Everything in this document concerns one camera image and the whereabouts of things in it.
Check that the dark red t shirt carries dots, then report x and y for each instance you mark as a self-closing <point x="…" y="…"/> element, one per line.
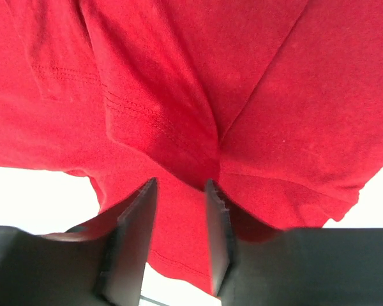
<point x="280" y="102"/>

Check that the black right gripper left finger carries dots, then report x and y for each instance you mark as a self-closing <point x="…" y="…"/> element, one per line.
<point x="98" y="262"/>

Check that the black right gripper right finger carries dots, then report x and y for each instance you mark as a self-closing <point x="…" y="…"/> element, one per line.
<point x="255" y="264"/>

